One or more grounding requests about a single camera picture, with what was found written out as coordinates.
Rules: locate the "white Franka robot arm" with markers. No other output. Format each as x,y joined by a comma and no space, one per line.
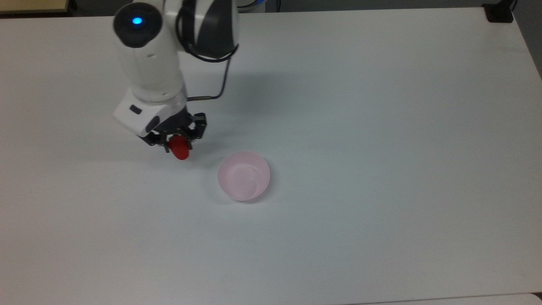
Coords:
148,63

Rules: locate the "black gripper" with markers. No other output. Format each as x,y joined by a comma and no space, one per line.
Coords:
178,123

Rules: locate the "beige wooden board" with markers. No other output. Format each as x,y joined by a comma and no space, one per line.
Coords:
29,5

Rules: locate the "red strawberry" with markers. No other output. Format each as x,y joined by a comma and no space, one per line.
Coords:
180,149

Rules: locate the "pink plastic bowl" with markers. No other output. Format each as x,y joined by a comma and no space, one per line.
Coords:
243,176

